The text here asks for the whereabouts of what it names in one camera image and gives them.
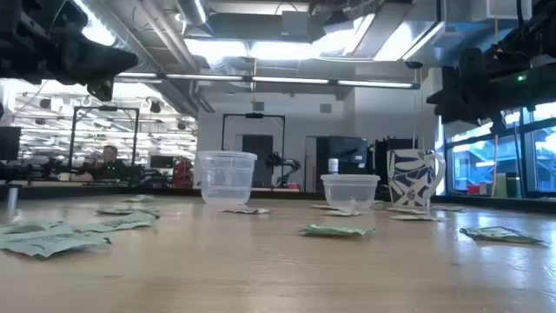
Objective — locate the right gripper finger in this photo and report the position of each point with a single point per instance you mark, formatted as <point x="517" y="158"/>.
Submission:
<point x="456" y="104"/>

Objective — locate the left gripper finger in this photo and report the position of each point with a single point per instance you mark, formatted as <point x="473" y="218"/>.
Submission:
<point x="104" y="61"/>

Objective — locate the dark green sweetener packet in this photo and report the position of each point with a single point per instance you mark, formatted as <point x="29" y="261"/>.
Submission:
<point x="499" y="235"/>
<point x="334" y="231"/>

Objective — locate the black background robot arm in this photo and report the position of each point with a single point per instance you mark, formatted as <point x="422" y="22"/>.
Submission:
<point x="282" y="161"/>

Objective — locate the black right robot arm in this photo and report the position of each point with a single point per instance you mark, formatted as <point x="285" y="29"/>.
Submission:
<point x="545" y="21"/>

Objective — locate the blue white patterned mug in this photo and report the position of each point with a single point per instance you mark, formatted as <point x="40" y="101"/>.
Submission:
<point x="410" y="178"/>

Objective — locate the small red box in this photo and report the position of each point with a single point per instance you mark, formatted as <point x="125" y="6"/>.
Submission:
<point x="473" y="190"/>

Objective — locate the pale green container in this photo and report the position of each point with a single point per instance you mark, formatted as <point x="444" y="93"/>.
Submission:
<point x="500" y="187"/>

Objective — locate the dark green container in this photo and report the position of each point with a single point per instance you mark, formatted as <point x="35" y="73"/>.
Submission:
<point x="513" y="186"/>

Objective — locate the person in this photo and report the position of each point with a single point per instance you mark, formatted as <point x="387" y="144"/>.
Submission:
<point x="108" y="163"/>

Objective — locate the black monitor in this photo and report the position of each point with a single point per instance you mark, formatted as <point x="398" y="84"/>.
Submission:
<point x="9" y="143"/>
<point x="161" y="161"/>

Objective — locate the black cabinet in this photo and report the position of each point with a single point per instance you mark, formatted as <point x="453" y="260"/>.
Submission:
<point x="347" y="152"/>

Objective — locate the small white cup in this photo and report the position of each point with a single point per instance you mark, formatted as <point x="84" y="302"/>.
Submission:
<point x="64" y="177"/>

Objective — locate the short clear plastic cup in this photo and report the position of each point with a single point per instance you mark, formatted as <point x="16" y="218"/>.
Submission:
<point x="349" y="191"/>

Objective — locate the white bottle dark label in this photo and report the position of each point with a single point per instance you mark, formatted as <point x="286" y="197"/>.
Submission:
<point x="333" y="166"/>

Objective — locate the red stacked object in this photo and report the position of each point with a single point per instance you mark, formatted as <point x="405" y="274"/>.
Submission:
<point x="183" y="174"/>

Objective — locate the long ceiling light bar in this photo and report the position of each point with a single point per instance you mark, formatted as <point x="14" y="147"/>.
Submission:
<point x="286" y="80"/>

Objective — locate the tall clear plastic cup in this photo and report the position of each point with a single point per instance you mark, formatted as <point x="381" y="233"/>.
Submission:
<point x="226" y="182"/>

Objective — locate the grey ceiling junction box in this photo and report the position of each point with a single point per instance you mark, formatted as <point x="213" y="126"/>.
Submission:
<point x="295" y="24"/>

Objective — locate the dark grey door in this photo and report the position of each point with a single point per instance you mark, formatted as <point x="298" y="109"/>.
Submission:
<point x="257" y="158"/>

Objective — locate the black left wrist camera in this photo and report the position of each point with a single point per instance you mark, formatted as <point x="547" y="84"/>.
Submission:
<point x="102" y="90"/>

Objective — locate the black gantry frame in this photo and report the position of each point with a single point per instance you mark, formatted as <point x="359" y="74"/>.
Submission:
<point x="104" y="108"/>
<point x="254" y="115"/>

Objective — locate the black dome camera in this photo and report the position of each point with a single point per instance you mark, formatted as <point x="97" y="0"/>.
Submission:
<point x="413" y="64"/>

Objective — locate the silver air duct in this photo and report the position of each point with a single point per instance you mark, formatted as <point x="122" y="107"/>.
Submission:
<point x="193" y="11"/>

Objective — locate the grey wall vent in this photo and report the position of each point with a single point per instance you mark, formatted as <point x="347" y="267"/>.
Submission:
<point x="326" y="108"/>
<point x="258" y="106"/>

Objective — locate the silver metal post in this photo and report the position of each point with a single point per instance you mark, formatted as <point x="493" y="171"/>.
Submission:
<point x="12" y="200"/>

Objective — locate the black aluminium table frame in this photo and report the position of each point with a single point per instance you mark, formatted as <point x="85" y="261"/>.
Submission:
<point x="278" y="195"/>

